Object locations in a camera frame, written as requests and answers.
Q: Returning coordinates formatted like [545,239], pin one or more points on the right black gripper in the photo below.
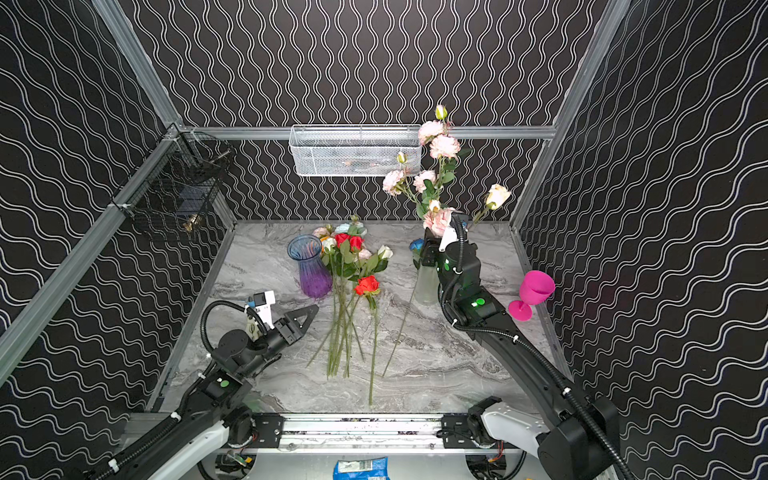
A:
[432,247]

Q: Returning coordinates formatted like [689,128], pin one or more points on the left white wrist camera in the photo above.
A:
[261,309]

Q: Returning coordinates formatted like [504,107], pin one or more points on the blue rose flower stem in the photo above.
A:
[416,247]

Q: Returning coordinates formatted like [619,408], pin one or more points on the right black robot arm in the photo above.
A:
[576,435]

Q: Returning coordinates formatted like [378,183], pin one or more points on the cream rose flower stem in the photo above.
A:
[495,198]

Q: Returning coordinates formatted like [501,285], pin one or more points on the black wire basket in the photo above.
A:
[176,202]

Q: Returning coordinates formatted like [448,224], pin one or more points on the red roses bunch stem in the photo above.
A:
[348,259]

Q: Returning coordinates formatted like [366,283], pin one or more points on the red rose lower stem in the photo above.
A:
[368,288]

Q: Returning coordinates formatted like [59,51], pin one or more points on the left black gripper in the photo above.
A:
[283,324]

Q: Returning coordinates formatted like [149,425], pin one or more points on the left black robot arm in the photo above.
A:
[211,412]

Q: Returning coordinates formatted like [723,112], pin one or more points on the pink peony flower stem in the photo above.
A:
[446,150]

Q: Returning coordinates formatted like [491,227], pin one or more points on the white wire mesh basket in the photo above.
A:
[353,150]

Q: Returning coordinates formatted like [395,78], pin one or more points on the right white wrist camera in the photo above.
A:
[449,237]

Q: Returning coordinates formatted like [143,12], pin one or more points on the magenta plastic goblet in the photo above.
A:
[536,288]

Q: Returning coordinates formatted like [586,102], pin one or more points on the pink double flower stem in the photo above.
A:
[408,180]

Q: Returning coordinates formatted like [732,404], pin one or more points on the blue snack packet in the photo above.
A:
[367,469]

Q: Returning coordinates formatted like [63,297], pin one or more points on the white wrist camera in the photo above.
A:
[261,309]
[449,237]

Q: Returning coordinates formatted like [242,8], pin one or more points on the frosted clear glass vase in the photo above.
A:
[427,283]

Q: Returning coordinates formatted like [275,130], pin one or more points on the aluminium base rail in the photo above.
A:
[398,433]

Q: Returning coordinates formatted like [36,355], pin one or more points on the purple blue glass vase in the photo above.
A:
[314,278]

